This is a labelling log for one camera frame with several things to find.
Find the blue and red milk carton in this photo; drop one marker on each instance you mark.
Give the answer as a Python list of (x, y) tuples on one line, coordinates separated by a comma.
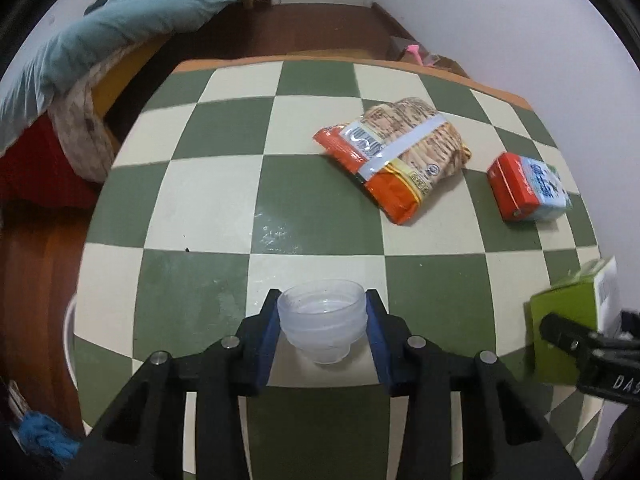
[(530, 190)]

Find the wooden bed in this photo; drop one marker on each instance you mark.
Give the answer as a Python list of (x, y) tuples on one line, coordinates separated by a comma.
[(125, 70)]

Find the beige patterned blanket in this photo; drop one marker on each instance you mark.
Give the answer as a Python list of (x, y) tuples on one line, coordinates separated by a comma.
[(82, 135)]

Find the red bed sheet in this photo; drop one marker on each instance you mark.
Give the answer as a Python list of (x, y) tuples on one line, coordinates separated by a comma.
[(35, 170)]

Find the cardboard box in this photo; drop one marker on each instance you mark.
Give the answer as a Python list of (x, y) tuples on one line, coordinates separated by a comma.
[(445, 62)]

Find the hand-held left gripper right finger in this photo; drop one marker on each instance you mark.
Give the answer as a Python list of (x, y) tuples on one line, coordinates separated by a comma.
[(380, 345)]

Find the wooden table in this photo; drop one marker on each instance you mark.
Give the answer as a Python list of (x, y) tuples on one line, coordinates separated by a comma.
[(225, 61)]

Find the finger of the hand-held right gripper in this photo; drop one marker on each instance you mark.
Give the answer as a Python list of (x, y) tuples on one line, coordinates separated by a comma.
[(565, 335), (631, 324)]

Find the blue knitted cloth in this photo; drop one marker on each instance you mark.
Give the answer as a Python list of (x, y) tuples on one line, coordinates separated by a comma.
[(47, 437)]

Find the green checkered tablecloth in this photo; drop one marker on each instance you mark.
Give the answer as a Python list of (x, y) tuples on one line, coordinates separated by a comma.
[(210, 210)]

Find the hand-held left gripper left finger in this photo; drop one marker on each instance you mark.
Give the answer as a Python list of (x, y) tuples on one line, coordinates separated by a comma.
[(267, 340)]

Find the orange cracker packet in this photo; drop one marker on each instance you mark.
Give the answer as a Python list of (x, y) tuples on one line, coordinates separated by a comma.
[(395, 155)]

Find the pink plush toy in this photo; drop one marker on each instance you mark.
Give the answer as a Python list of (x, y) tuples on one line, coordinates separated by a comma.
[(417, 54)]

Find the light blue duvet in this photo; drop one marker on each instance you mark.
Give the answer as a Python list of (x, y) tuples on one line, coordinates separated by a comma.
[(125, 20)]

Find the green and white box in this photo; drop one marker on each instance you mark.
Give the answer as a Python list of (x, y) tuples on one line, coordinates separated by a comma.
[(565, 300)]

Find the clear plastic cup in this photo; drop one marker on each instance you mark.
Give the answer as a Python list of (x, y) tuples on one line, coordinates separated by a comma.
[(322, 320)]

